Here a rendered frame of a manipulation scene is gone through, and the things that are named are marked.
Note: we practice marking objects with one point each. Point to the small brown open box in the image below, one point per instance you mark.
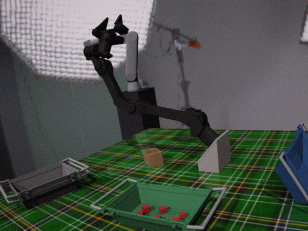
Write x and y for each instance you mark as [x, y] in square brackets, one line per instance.
[153, 157]

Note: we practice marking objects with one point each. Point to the green plastic tray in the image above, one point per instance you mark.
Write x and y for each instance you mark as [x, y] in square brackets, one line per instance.
[176, 199]

